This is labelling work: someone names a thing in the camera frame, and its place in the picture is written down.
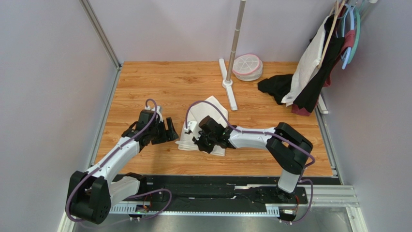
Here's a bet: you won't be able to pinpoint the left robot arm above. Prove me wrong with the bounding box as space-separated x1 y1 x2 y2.
65 106 178 224

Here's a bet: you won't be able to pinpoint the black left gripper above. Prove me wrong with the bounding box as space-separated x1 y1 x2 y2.
148 117 179 145

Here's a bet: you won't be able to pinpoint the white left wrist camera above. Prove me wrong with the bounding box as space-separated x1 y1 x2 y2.
145 106 163 122

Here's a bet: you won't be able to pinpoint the dark red hanging garment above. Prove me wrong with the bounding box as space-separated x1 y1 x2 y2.
323 29 355 87

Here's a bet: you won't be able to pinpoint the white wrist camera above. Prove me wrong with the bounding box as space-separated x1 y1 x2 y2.
145 106 163 122
183 121 197 134

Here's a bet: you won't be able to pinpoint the wooden hanger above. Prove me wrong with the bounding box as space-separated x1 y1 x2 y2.
317 0 346 70

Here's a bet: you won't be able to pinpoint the aluminium frame rail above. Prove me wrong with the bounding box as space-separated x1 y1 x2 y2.
79 0 122 70

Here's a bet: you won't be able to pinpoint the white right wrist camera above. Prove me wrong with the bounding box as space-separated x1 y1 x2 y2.
183 121 197 134

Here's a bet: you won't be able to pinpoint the black cloth on table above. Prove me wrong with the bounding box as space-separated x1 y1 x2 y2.
257 74 293 105

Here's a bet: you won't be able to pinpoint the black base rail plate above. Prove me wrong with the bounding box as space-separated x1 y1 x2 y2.
109 174 342 214

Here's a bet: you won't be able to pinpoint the white mesh pink rimmed basket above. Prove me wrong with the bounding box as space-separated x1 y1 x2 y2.
232 54 263 82

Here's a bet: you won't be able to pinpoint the black hanging garment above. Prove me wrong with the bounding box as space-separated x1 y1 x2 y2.
291 15 345 116

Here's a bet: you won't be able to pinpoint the white stand with metal pole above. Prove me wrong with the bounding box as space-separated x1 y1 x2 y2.
218 0 247 111

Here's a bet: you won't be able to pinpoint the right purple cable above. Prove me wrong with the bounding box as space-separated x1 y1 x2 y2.
184 100 317 224

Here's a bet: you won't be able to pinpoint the green plastic hanger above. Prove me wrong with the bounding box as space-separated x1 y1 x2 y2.
347 0 365 64

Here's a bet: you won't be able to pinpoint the white hanging towel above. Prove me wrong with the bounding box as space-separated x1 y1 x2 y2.
281 16 329 106

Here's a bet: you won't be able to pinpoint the blue plastic hanger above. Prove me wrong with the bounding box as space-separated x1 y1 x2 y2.
340 4 355 70

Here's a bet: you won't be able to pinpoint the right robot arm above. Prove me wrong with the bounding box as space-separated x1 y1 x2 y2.
184 116 315 193

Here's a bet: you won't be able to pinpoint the white cloth napkin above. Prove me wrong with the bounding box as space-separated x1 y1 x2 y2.
176 96 229 151

